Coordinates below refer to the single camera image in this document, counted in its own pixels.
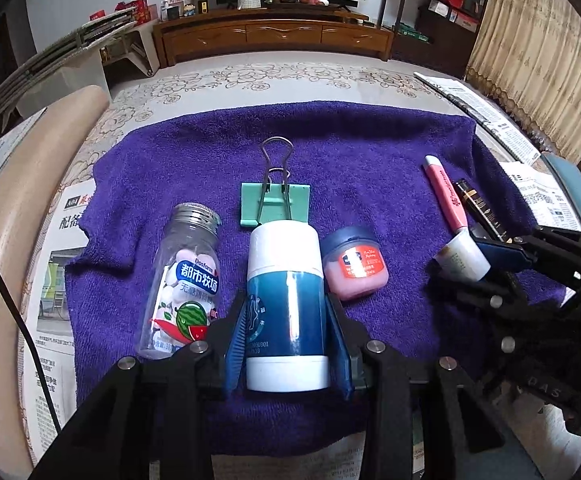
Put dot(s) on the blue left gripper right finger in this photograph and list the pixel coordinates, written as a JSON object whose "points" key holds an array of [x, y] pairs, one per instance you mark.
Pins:
{"points": [[338, 354]]}

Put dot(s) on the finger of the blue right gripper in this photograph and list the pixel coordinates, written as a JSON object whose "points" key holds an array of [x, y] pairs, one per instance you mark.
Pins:
{"points": [[505, 256]]}

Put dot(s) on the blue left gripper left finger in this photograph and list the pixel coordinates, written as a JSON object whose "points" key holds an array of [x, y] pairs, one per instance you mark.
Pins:
{"points": [[234, 353]]}

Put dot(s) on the small white cream tube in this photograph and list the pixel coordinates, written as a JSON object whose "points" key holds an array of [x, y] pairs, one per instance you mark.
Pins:
{"points": [[462, 260]]}

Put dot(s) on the black gold lighter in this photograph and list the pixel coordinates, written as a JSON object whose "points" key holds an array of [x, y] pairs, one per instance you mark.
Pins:
{"points": [[480, 211]]}

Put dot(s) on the blue white cylindrical bottle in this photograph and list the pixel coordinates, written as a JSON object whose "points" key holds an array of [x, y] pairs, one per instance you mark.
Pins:
{"points": [[285, 327]]}

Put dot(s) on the clear candy bottle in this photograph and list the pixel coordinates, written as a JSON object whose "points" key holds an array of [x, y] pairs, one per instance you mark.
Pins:
{"points": [[184, 296]]}

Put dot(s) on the pink vaseline jar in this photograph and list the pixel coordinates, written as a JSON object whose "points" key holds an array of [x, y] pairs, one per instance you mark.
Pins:
{"points": [[353, 263]]}

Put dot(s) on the pink white lip balm tube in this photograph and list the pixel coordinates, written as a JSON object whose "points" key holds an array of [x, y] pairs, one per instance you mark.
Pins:
{"points": [[448, 199]]}

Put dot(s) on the purple towel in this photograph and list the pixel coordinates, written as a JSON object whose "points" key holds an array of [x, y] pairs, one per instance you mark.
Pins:
{"points": [[364, 167]]}

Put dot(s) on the folded newspaper at right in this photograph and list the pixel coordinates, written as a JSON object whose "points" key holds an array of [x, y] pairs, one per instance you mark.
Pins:
{"points": [[488, 116]]}

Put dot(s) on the green binder clip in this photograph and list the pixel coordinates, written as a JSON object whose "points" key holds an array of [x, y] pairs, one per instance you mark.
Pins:
{"points": [[274, 198]]}

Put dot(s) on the newspaper on table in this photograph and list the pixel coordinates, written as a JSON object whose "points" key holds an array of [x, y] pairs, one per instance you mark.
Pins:
{"points": [[48, 322]]}

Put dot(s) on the beige curtain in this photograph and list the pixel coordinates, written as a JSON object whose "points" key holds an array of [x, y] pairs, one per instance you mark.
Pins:
{"points": [[527, 56]]}

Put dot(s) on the white lace tablecloth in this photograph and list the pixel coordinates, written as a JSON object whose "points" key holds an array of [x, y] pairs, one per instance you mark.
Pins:
{"points": [[249, 80]]}

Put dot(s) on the dark shelving unit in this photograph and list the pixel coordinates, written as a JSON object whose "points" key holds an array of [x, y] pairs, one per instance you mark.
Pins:
{"points": [[436, 34]]}

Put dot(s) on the beige sofa armrest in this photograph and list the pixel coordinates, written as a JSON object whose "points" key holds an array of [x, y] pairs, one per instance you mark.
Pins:
{"points": [[28, 182]]}

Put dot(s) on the wooden tv cabinet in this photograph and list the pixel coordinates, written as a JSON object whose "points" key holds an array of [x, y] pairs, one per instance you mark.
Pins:
{"points": [[301, 28]]}

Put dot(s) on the white side table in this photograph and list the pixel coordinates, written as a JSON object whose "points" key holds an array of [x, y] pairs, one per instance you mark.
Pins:
{"points": [[137, 46]]}

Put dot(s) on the folded grey rack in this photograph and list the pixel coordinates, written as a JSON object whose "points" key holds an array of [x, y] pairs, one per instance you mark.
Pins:
{"points": [[88, 37]]}

